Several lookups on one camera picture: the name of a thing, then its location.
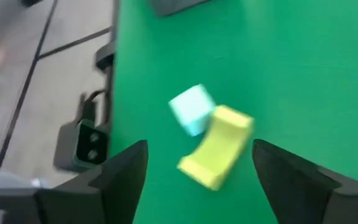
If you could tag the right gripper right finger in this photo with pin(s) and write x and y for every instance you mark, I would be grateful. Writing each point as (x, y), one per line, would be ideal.
(297, 193)

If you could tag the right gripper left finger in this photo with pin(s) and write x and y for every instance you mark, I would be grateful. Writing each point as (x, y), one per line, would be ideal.
(113, 193)

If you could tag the mint green foam cube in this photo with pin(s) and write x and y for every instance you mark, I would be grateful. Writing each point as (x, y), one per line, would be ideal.
(191, 109)

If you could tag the green table mat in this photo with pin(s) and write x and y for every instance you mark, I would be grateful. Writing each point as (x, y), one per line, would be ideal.
(291, 77)

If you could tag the dark translucent plastic bin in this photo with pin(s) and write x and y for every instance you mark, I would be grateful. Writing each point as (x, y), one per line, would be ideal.
(179, 6)

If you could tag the black table-level camera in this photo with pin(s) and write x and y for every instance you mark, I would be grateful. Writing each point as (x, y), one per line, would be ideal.
(87, 146)

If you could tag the black metal table frame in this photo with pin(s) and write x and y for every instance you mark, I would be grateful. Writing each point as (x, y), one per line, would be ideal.
(115, 18)

